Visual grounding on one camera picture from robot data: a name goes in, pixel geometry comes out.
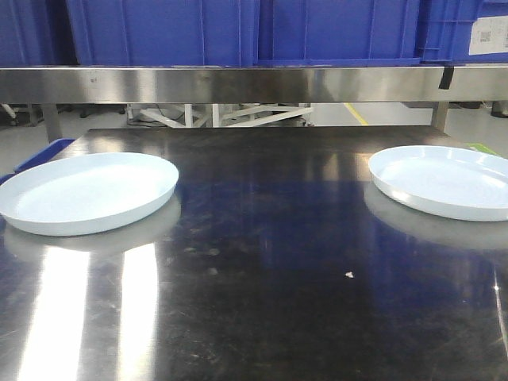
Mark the light blue plate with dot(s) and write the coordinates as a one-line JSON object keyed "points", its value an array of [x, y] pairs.
{"points": [[87, 194], [456, 183]]}

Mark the blue bin beside table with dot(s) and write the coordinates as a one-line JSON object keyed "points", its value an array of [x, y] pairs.
{"points": [[41, 157]]}

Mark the black tape strip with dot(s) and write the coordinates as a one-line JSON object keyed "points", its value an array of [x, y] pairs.
{"points": [[446, 78]]}

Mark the blue plastic crate centre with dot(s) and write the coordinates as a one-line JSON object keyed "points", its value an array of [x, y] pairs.
{"points": [[245, 33]]}

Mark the blue plastic crate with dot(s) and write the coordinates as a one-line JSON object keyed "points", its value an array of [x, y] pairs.
{"points": [[245, 33], [36, 33], [444, 31]]}

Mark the blue plastic crate right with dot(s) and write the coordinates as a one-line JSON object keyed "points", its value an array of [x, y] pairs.
{"points": [[444, 31]]}

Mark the blue plastic crate left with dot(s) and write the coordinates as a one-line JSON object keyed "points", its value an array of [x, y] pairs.
{"points": [[36, 33]]}

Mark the white paper label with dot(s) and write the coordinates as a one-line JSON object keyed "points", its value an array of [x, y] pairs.
{"points": [[488, 36]]}

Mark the white metal frame background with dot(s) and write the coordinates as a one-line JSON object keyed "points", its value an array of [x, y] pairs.
{"points": [[188, 116]]}

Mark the stainless steel shelf rail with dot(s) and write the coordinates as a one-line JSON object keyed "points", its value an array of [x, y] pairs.
{"points": [[52, 85]]}

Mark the right steel shelf post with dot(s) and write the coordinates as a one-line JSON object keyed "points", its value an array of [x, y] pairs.
{"points": [[439, 115]]}

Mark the steel shelf post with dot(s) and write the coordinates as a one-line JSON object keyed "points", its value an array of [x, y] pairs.
{"points": [[51, 121], [439, 115]]}

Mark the left steel shelf post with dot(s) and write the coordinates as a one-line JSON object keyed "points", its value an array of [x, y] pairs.
{"points": [[51, 121]]}

